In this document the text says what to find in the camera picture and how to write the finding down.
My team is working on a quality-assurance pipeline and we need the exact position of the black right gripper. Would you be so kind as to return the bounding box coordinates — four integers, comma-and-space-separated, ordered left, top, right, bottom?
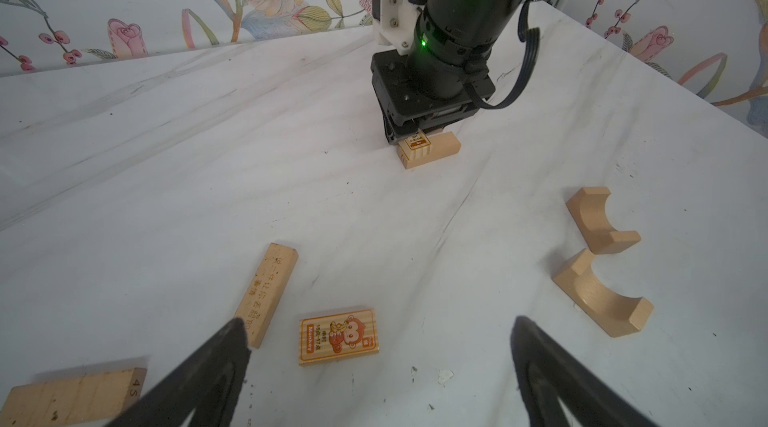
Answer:
371, 50, 479, 145

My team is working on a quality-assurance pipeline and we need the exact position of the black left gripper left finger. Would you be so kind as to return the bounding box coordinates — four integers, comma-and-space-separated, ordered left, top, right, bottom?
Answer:
109, 318, 250, 427

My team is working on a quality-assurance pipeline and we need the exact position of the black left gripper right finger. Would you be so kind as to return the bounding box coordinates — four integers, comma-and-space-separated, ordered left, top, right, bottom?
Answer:
510, 316, 654, 426

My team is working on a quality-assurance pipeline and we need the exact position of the plain wood block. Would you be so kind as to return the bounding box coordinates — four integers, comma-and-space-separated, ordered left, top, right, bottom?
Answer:
399, 131, 461, 170

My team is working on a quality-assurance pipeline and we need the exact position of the printed monkey wood block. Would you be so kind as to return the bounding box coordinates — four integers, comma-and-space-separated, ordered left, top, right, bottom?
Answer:
298, 309, 380, 366

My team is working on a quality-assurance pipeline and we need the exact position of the printed small wood block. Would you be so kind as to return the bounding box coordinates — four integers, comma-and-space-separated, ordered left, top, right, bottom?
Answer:
398, 131, 433, 163

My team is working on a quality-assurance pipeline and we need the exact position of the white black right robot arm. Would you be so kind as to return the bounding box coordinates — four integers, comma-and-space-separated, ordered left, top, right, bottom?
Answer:
371, 0, 541, 145

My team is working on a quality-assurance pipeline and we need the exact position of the wood arch block near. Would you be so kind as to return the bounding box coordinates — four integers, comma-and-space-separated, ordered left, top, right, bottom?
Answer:
552, 249, 654, 338

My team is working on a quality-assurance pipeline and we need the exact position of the wood arch block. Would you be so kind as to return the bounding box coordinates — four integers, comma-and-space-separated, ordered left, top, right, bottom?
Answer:
566, 187, 642, 255
552, 249, 654, 338

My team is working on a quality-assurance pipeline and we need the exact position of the engraved long wood block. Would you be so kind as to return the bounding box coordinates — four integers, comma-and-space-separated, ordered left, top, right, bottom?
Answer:
235, 243, 299, 349

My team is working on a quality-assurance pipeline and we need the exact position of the numbered long wood block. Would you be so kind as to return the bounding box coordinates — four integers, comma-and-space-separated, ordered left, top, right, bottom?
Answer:
1, 368, 147, 427

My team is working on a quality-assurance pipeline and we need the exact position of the wood arch block far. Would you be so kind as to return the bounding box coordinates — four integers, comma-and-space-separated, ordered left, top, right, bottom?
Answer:
566, 187, 642, 255

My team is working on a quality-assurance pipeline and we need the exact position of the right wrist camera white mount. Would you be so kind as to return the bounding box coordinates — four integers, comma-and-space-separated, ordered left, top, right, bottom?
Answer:
371, 0, 420, 56

